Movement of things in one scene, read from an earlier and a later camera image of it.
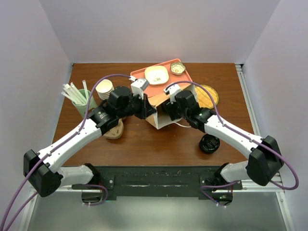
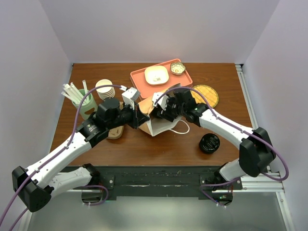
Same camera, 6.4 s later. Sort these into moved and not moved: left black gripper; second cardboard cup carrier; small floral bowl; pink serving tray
Moved: left black gripper
Not moved: pink serving tray; second cardboard cup carrier; small floral bowl
